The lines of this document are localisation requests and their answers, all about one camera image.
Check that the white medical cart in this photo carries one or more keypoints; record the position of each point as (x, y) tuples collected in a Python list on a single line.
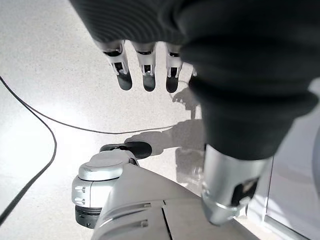
[(295, 195)]

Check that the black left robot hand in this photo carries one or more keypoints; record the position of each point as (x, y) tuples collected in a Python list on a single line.
[(237, 62)]

